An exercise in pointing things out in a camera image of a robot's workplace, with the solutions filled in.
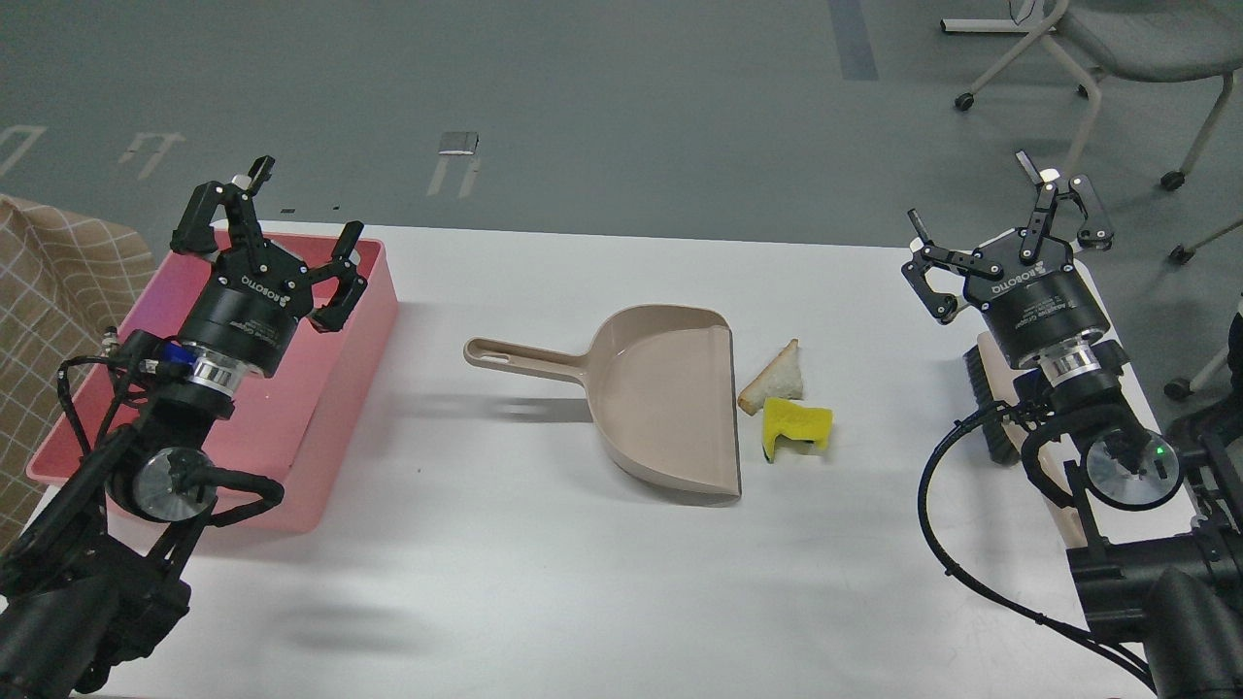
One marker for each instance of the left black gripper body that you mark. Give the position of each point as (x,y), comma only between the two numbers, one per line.
(247,316)

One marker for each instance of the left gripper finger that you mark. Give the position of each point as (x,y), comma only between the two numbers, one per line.
(334,314)
(195,234)

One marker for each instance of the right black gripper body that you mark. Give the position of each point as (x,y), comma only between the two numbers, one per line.
(1037,304)

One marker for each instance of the beige hand brush black bristles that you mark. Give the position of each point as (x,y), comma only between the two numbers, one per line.
(991,379)

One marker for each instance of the bread slice piece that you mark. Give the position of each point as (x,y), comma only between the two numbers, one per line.
(781,378)

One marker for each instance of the yellow sponge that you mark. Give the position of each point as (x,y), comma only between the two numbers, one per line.
(783,418)

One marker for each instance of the beige plastic dustpan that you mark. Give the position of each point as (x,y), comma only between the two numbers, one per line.
(659,384)

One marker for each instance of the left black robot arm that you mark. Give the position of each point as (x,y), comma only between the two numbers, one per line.
(96,579)

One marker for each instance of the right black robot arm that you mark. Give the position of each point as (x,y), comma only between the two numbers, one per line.
(1149,518)

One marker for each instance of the beige checkered cloth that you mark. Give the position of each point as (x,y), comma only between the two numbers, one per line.
(64,278)

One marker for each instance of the metal floor plate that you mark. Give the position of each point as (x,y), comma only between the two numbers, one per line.
(459,143)

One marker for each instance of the grey office chair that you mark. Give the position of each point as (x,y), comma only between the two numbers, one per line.
(1134,41)

